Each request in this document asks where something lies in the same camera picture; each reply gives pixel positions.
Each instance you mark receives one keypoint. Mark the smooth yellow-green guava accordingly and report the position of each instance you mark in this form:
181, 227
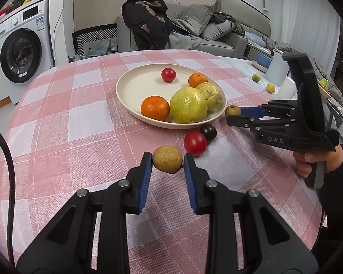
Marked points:
188, 105

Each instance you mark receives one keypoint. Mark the grey sofa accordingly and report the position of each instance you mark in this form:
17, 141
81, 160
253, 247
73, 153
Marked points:
231, 44

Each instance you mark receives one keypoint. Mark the yellow-green lime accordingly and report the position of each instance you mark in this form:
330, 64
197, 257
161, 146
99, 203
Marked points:
270, 88

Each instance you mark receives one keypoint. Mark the flat grey pillow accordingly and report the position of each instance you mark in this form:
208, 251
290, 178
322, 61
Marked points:
217, 31

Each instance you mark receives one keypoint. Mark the dark clothes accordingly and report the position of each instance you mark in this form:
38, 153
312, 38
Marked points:
225, 18

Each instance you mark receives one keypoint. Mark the cream round plate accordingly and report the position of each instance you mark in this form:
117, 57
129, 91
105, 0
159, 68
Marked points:
140, 88

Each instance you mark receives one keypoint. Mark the white washing machine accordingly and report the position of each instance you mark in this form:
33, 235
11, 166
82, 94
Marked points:
20, 54

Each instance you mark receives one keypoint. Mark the black white patterned basket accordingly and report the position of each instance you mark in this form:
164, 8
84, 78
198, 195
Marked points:
94, 34

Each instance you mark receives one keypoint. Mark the small brown round fruit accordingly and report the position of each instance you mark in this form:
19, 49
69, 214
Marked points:
232, 110
167, 159

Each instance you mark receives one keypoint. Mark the teal plastic bag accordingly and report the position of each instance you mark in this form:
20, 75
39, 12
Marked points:
103, 47

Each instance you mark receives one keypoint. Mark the large grey pillow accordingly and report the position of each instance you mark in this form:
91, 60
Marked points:
197, 17

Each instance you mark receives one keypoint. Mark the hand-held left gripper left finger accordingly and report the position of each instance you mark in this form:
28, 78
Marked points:
145, 177

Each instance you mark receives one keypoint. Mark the person's right hand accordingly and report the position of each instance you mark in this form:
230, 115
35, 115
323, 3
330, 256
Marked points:
303, 162

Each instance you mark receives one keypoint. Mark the green lime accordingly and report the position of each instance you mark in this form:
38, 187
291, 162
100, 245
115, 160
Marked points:
256, 77

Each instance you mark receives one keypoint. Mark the light blue pillow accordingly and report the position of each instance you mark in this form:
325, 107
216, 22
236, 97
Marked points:
253, 37

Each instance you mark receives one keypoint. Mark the white box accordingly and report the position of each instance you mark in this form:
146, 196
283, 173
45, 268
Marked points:
277, 68

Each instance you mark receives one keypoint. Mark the dark purple cherry tomato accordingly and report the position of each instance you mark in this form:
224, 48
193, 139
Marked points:
209, 132

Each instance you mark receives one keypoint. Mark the red cherry tomato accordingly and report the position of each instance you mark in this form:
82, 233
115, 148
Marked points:
168, 75
195, 142

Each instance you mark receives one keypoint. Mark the orange mandarin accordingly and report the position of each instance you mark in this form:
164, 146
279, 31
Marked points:
155, 108
197, 80

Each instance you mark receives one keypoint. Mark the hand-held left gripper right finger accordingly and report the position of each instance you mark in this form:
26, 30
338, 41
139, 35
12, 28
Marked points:
190, 182

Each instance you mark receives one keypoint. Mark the person's right forearm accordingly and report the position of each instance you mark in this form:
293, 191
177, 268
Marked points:
340, 197

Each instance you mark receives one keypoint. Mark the white paper roll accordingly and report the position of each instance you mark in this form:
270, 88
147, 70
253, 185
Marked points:
287, 89

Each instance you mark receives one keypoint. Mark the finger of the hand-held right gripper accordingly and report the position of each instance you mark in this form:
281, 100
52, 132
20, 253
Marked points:
240, 120
251, 111

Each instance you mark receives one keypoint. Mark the grey blanket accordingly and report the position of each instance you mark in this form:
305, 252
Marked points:
183, 40

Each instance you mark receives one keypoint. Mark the red container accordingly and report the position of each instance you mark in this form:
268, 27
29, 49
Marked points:
4, 12

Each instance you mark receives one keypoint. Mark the black coat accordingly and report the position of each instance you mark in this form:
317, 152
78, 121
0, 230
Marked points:
143, 20

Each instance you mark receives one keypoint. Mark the wrinkled yellow guava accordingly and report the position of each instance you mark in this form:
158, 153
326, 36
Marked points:
213, 95

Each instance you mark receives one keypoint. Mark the pink checked tablecloth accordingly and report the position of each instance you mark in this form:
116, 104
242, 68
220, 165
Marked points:
74, 137

